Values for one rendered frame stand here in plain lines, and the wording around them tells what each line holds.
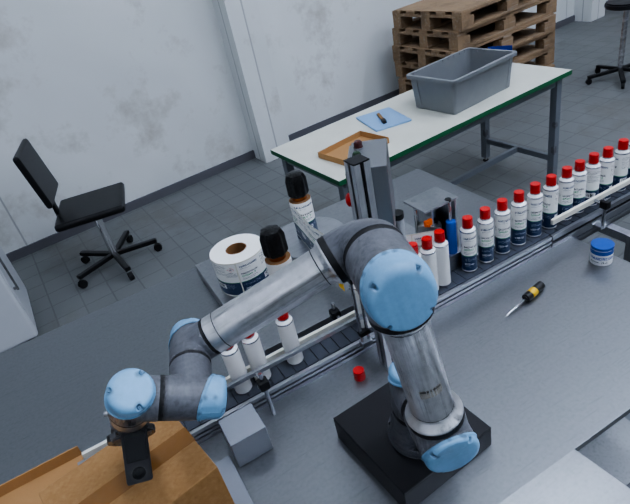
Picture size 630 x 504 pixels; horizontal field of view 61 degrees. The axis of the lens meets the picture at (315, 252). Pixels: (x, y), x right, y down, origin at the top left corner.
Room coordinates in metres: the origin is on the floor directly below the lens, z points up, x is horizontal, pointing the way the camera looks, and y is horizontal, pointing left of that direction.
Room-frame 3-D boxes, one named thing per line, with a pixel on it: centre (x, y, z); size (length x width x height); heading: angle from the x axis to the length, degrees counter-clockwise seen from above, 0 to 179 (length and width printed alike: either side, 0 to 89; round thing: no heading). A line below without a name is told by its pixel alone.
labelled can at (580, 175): (1.65, -0.98, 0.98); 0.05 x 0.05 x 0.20
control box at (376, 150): (1.24, -0.18, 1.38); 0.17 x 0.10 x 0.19; 167
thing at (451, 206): (1.52, -0.41, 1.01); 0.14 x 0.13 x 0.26; 112
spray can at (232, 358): (1.14, 0.29, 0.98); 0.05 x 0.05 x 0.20
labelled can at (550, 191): (1.59, -0.85, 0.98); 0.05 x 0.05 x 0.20
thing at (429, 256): (1.39, -0.35, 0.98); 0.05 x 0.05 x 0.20
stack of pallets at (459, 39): (5.57, -2.08, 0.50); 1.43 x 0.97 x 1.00; 116
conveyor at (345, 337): (1.28, -0.05, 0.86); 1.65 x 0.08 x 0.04; 112
